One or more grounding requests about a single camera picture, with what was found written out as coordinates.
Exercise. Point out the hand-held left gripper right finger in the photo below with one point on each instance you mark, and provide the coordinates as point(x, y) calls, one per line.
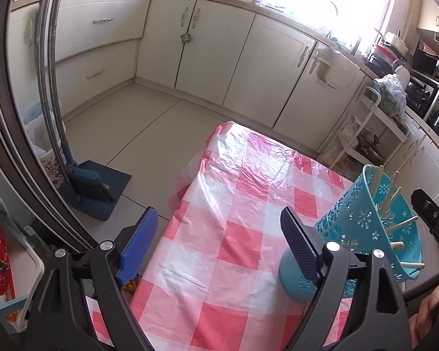
point(302, 248)

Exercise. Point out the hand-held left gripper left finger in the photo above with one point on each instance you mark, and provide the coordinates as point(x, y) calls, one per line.
point(139, 248)

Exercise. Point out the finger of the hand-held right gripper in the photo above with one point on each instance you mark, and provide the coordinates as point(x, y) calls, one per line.
point(431, 212)

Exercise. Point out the bundle of pale chopsticks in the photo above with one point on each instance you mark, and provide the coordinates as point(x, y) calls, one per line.
point(404, 222)

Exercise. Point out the teal perforated plastic basket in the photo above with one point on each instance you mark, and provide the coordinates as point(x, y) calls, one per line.
point(347, 212)

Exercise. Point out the person's right hand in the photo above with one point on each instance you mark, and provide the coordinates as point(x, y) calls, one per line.
point(428, 318)

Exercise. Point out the pink checked plastic tablecloth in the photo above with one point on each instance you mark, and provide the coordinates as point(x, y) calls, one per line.
point(219, 234)

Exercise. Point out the steel pan with glass lid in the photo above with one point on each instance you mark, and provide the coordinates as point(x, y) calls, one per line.
point(369, 144)

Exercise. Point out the white tiered storage cart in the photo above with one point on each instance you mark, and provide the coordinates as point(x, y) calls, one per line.
point(387, 122)

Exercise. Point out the black toaster oven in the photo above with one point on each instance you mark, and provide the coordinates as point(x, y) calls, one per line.
point(420, 95)

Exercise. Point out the floral printed bag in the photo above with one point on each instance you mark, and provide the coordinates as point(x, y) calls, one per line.
point(53, 166)

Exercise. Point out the bag of green vegetables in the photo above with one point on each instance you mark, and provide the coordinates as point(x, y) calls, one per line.
point(391, 95)

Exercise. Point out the white plastic jug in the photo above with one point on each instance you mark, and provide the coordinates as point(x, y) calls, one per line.
point(402, 76)

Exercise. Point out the black microwave oven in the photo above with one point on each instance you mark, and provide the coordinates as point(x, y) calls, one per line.
point(426, 64)

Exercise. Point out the white lidded pot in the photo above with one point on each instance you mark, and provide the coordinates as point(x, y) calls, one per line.
point(395, 42)

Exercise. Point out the cream kitchen base cabinets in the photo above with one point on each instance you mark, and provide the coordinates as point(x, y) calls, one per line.
point(223, 51)

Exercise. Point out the small hanging steel cup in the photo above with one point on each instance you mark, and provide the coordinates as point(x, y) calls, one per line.
point(184, 39)

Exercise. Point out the dark brown door frame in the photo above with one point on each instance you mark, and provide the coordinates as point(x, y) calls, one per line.
point(18, 135)

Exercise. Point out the white door-hung bin frame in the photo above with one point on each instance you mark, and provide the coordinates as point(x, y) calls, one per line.
point(340, 73)

